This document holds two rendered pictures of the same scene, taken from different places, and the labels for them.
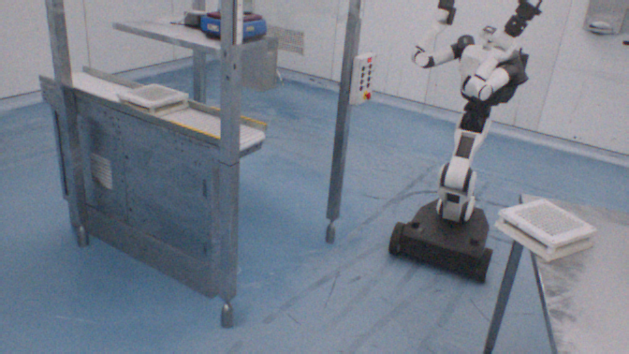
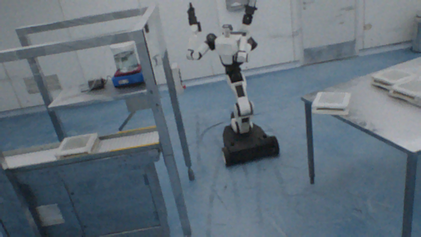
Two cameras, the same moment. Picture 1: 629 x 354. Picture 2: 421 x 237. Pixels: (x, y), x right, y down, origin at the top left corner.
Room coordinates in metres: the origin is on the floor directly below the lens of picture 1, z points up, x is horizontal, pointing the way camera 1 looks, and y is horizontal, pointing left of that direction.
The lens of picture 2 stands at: (-0.02, 1.14, 2.09)
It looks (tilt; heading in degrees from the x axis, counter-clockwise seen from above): 25 degrees down; 331
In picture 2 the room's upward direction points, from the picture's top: 10 degrees counter-clockwise
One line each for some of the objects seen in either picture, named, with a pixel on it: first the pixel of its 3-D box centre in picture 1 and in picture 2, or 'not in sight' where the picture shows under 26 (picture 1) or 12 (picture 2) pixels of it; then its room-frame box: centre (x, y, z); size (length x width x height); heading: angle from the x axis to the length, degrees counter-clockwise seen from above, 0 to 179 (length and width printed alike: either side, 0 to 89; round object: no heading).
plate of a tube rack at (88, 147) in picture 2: (153, 95); (76, 144); (2.55, 0.84, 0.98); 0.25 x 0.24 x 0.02; 150
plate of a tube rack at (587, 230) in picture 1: (548, 221); (331, 100); (1.71, -0.84, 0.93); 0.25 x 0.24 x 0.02; 122
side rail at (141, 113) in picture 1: (123, 107); (64, 160); (2.46, 0.96, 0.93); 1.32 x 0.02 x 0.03; 60
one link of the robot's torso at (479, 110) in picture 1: (476, 114); (232, 73); (3.07, -0.91, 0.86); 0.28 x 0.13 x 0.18; 157
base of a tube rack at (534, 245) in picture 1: (544, 233); (332, 105); (1.71, -0.84, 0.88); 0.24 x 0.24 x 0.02; 32
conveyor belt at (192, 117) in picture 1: (143, 109); (70, 156); (2.58, 0.90, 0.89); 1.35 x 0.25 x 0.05; 60
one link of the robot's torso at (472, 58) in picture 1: (490, 73); (232, 48); (3.02, -0.92, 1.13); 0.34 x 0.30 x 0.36; 21
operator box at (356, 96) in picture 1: (362, 79); (176, 78); (2.92, -0.20, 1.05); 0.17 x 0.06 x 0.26; 150
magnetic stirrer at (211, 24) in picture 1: (235, 24); (129, 74); (2.33, 0.40, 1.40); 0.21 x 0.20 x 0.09; 150
